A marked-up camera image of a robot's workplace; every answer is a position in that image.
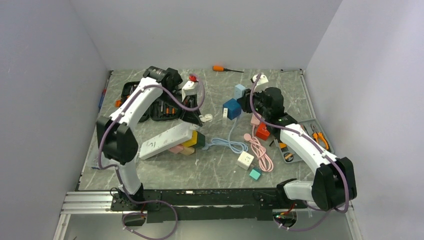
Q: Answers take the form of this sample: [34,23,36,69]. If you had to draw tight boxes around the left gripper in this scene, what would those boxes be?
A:
[157,89,204,127]

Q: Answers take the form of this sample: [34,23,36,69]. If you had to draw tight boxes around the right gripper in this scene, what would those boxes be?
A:
[237,85,271,120]

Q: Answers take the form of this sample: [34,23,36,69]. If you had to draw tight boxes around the pink power strip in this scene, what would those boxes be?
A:
[250,114,261,126]

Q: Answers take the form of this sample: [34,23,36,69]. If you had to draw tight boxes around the black tool case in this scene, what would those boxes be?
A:
[115,81,183,123]

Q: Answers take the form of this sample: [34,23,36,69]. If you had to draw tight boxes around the red cube socket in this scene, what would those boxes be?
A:
[255,122,270,141]

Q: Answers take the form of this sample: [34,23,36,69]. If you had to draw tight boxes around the light blue power strip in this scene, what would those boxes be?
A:
[233,84,247,100]

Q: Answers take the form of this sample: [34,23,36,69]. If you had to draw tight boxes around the blue cube socket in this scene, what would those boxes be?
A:
[222,98,242,120]

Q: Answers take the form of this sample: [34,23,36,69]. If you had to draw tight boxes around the white long power strip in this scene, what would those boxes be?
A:
[138,122,193,160]

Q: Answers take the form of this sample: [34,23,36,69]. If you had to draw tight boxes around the grey tool tray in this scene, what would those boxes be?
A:
[275,118,337,170]

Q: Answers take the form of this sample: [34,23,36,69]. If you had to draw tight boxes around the dark green cube socket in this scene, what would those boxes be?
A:
[192,132,206,149]

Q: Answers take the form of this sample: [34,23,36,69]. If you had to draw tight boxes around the yellow cube socket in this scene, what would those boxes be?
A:
[182,130,198,148]

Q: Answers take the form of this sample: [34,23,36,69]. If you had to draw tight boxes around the light blue cable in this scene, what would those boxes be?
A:
[202,115,249,155]

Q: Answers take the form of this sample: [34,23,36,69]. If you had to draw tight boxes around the pink cube socket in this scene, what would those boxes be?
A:
[168,144,185,154]

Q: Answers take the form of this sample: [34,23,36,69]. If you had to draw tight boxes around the beige cube socket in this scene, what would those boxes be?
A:
[180,146,196,156]

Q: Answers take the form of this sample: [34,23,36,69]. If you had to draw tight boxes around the white cube socket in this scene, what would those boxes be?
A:
[236,151,255,171]

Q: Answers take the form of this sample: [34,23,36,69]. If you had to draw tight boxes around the pink cable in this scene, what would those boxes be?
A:
[243,125,275,173]

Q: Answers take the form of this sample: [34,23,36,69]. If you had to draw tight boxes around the teal plug adapter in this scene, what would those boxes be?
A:
[249,167,262,181]

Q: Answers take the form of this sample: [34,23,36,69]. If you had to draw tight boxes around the clear plastic screw box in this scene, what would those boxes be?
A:
[91,150,110,170]

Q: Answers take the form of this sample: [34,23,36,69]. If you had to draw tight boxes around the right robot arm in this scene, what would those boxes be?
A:
[236,87,358,211]

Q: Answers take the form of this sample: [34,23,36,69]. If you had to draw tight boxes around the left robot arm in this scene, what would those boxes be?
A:
[96,66,204,210]

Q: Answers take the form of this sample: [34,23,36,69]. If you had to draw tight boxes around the white charger plug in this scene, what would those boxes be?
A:
[222,107,228,126]

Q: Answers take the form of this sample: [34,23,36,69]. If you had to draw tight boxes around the small black orange screwdriver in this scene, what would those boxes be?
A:
[165,104,176,117]

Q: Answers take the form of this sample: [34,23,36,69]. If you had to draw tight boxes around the black electrical tape roll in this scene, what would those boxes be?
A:
[283,152,294,163]

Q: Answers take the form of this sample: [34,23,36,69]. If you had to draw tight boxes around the orange pliers in tray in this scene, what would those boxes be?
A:
[310,123,330,151]

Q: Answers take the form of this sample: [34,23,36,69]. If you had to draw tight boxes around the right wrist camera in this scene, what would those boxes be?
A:
[253,73,269,92]

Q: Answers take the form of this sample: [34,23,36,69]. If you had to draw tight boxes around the orange handled screwdriver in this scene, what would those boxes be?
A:
[212,65,244,73]

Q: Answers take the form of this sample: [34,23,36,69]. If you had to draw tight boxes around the blue pen at wall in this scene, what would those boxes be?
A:
[98,80,109,110]

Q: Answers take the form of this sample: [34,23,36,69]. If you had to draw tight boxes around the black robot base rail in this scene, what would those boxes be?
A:
[110,188,306,223]

